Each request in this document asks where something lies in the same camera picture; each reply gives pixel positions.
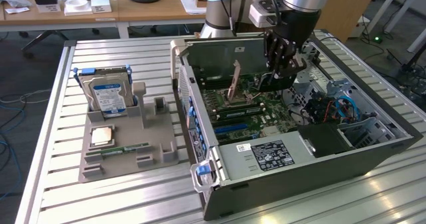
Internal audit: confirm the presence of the grey parts rack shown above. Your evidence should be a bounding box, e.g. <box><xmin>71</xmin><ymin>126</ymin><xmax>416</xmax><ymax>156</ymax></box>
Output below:
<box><xmin>77</xmin><ymin>82</ymin><xmax>179</xmax><ymax>184</ymax></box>

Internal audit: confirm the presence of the plain white box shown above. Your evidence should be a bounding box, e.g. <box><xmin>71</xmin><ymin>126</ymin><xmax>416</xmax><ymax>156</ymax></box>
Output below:
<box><xmin>89</xmin><ymin>0</ymin><xmax>113</xmax><ymax>14</ymax></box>

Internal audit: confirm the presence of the black RAM slot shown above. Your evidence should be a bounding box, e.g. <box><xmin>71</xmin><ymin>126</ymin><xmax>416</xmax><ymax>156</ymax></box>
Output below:
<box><xmin>199</xmin><ymin>74</ymin><xmax>248</xmax><ymax>83</ymax></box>
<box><xmin>200</xmin><ymin>80</ymin><xmax>250</xmax><ymax>89</ymax></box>

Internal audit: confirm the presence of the blue cable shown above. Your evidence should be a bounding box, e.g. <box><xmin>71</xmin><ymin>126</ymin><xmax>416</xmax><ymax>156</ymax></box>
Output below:
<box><xmin>0</xmin><ymin>104</ymin><xmax>26</xmax><ymax>200</ymax></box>

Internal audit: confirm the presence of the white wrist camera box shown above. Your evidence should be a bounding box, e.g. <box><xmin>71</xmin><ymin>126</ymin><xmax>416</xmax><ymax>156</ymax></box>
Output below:
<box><xmin>247</xmin><ymin>0</ymin><xmax>279</xmax><ymax>27</ymax></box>

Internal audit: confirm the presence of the RAM stick black label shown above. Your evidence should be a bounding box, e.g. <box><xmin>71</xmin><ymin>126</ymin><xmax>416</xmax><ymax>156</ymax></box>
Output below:
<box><xmin>216</xmin><ymin>106</ymin><xmax>263</xmax><ymax>120</ymax></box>

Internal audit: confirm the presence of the green motherboard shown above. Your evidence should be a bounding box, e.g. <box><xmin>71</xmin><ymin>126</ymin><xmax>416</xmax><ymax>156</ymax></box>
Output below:
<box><xmin>190</xmin><ymin>66</ymin><xmax>300</xmax><ymax>146</ymax></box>

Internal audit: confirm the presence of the black graphics card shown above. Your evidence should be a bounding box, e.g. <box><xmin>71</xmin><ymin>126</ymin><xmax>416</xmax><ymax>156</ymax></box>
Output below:
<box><xmin>226</xmin><ymin>59</ymin><xmax>298</xmax><ymax>100</ymax></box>

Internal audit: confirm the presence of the hard disk blue caddy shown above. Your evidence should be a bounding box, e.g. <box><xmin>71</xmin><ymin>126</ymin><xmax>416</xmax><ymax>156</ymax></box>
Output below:
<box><xmin>71</xmin><ymin>64</ymin><xmax>133</xmax><ymax>117</ymax></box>

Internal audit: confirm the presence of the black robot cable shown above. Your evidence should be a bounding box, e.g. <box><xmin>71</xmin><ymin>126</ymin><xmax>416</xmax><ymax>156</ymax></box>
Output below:
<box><xmin>214</xmin><ymin>0</ymin><xmax>283</xmax><ymax>32</ymax></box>

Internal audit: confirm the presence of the wooden cabinet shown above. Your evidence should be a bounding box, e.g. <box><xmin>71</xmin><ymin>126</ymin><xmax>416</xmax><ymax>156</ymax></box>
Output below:
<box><xmin>311</xmin><ymin>0</ymin><xmax>383</xmax><ymax>43</ymax></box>

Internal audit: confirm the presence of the white cable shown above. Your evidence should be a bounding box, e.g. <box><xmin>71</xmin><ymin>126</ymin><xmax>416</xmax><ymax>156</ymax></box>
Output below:
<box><xmin>0</xmin><ymin>88</ymin><xmax>51</xmax><ymax>105</ymax></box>

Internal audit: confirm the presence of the blue expansion slot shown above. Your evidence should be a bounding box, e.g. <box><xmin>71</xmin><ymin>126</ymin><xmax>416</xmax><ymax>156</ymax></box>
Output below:
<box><xmin>212</xmin><ymin>123</ymin><xmax>247</xmax><ymax>136</ymax></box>

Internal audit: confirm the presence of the white flat box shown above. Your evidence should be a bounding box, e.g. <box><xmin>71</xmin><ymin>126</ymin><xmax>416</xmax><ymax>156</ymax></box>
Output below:
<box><xmin>62</xmin><ymin>5</ymin><xmax>94</xmax><ymax>17</ymax></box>

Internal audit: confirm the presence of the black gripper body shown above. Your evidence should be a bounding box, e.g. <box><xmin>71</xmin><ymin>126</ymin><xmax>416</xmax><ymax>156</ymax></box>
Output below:
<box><xmin>274</xmin><ymin>8</ymin><xmax>322</xmax><ymax>47</ymax></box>

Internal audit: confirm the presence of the white printed label sticker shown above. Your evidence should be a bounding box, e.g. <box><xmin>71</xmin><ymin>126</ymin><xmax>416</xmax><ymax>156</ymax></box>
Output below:
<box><xmin>187</xmin><ymin>129</ymin><xmax>206</xmax><ymax>161</ymax></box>

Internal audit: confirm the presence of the CPU chip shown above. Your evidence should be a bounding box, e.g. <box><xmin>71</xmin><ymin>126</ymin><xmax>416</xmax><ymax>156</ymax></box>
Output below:
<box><xmin>89</xmin><ymin>127</ymin><xmax>113</xmax><ymax>146</ymax></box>

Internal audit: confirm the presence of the perforated metal disk bay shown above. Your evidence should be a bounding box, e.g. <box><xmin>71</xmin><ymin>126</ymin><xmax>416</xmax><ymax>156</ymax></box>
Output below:
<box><xmin>280</xmin><ymin>69</ymin><xmax>330</xmax><ymax>108</ymax></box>

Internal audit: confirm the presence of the CPU socket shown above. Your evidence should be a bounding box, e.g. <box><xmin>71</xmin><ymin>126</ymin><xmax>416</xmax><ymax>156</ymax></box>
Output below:
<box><xmin>220</xmin><ymin>86</ymin><xmax>255</xmax><ymax>108</ymax></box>

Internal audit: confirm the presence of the green RAM stick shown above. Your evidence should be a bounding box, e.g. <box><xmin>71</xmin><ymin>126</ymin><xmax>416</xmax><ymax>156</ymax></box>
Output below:
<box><xmin>85</xmin><ymin>142</ymin><xmax>150</xmax><ymax>158</ymax></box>

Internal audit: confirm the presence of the chipset heatsink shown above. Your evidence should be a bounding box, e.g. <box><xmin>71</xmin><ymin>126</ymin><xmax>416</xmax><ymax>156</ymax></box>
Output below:
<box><xmin>260</xmin><ymin>127</ymin><xmax>283</xmax><ymax>137</ymax></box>

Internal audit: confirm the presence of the white tape roll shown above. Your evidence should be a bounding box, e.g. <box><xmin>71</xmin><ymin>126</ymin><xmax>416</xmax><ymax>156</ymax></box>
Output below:
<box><xmin>63</xmin><ymin>0</ymin><xmax>89</xmax><ymax>10</ymax></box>

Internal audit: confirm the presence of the blue wire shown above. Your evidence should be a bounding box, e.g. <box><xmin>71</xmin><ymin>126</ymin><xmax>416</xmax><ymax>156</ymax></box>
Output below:
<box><xmin>334</xmin><ymin>96</ymin><xmax>363</xmax><ymax>122</ymax></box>

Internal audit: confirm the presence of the black chair base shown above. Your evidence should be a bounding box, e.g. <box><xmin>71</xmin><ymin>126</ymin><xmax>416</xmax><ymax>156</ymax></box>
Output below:
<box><xmin>18</xmin><ymin>28</ymin><xmax>101</xmax><ymax>59</ymax></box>

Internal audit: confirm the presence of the white paper stack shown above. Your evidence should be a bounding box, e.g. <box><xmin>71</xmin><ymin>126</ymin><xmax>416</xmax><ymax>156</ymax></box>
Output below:
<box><xmin>178</xmin><ymin>0</ymin><xmax>208</xmax><ymax>15</ymax></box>

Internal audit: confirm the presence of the open dark PC case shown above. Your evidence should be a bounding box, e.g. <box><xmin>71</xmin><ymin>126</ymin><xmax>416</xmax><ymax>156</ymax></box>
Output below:
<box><xmin>169</xmin><ymin>33</ymin><xmax>424</xmax><ymax>222</ymax></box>

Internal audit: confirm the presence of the black cable tangle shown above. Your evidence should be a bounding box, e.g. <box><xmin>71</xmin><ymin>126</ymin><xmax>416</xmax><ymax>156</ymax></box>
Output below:
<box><xmin>360</xmin><ymin>16</ymin><xmax>426</xmax><ymax>102</ymax></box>

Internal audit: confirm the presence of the white box black lid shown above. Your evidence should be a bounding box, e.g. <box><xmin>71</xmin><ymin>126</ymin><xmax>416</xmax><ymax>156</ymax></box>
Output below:
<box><xmin>33</xmin><ymin>0</ymin><xmax>62</xmax><ymax>13</ymax></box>

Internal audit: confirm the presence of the wooden desk white frame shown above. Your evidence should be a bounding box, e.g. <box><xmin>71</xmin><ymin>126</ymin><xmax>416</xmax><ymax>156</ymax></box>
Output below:
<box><xmin>115</xmin><ymin>0</ymin><xmax>300</xmax><ymax>39</ymax></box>
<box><xmin>0</xmin><ymin>0</ymin><xmax>119</xmax><ymax>33</ymax></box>

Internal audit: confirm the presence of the grey power supply unit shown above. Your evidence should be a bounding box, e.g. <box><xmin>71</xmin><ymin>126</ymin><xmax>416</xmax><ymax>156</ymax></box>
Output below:
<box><xmin>215</xmin><ymin>131</ymin><xmax>315</xmax><ymax>183</ymax></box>

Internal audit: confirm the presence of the white box red dot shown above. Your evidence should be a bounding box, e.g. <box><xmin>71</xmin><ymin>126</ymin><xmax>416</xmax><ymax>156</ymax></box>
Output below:
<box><xmin>355</xmin><ymin>15</ymin><xmax>372</xmax><ymax>38</ymax></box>

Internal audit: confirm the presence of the slanted metal disk bay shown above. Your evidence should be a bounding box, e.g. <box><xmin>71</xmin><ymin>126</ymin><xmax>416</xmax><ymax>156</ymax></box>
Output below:
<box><xmin>335</xmin><ymin>116</ymin><xmax>399</xmax><ymax>149</ymax></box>

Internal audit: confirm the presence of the black wire bundle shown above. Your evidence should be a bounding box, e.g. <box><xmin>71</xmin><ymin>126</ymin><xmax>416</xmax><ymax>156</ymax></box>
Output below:
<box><xmin>302</xmin><ymin>98</ymin><xmax>338</xmax><ymax>124</ymax></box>

